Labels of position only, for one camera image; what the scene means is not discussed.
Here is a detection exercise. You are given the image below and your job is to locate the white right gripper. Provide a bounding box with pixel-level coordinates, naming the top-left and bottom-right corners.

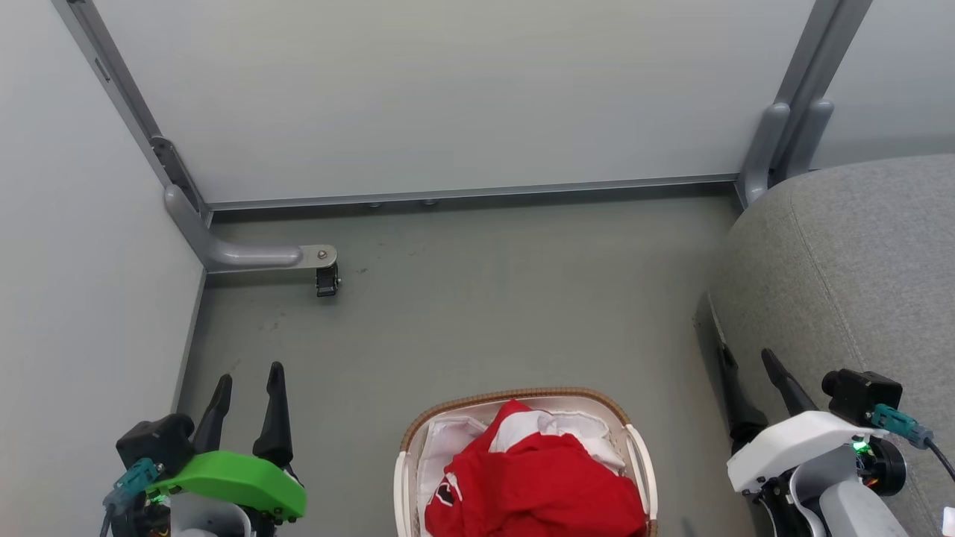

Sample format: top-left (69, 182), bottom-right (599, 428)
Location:
top-left (716, 343), bottom-right (890, 494)

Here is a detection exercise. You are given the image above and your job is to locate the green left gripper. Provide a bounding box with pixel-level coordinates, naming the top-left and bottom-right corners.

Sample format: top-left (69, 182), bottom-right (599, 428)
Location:
top-left (145, 362), bottom-right (307, 521)

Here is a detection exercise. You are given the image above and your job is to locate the red garment with white stripes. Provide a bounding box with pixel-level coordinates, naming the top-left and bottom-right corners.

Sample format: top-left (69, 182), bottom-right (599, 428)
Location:
top-left (424, 400), bottom-right (647, 537)

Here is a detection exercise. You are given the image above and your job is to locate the grey fabric sofa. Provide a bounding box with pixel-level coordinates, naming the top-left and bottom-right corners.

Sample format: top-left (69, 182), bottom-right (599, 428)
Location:
top-left (705, 154), bottom-right (955, 537)

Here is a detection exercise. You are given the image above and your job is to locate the cream laundry basket brown rim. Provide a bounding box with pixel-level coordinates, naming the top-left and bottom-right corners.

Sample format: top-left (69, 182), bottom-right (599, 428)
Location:
top-left (393, 387), bottom-right (659, 537)

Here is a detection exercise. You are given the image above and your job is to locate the grey partition foot bar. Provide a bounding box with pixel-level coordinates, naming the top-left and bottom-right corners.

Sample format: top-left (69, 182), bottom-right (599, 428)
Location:
top-left (164, 185), bottom-right (339, 274)

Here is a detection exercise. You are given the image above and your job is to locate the white basket liner bag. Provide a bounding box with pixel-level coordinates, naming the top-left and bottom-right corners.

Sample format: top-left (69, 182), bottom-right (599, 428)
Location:
top-left (416, 412), bottom-right (493, 523)

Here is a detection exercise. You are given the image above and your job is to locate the grey rounded partition foot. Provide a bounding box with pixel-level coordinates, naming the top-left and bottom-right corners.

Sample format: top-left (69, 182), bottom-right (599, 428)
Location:
top-left (783, 99), bottom-right (835, 180)
top-left (737, 102), bottom-right (790, 207)

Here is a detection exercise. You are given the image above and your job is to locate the left teal plug cable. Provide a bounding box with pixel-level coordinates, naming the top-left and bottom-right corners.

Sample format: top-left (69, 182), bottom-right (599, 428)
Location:
top-left (101, 458), bottom-right (162, 537)

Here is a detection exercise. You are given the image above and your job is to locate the teal plug cable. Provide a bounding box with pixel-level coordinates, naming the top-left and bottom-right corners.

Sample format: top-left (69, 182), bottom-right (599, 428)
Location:
top-left (101, 458), bottom-right (162, 537)
top-left (871, 403), bottom-right (955, 482)

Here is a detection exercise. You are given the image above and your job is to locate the right teal plug cable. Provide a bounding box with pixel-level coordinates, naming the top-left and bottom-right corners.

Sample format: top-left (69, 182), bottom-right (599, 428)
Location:
top-left (871, 403), bottom-right (955, 482)

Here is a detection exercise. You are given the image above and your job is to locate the grey partition bottom rail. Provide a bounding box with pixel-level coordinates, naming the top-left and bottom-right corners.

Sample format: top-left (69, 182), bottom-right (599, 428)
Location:
top-left (209, 174), bottom-right (741, 213)

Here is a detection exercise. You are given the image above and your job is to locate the grey double partition post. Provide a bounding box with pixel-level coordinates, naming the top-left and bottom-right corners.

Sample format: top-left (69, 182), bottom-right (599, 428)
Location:
top-left (768, 0), bottom-right (874, 183)

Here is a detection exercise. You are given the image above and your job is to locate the grey partition post with hinge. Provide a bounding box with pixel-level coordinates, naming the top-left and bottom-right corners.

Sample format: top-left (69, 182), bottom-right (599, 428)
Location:
top-left (52, 0), bottom-right (213, 224)

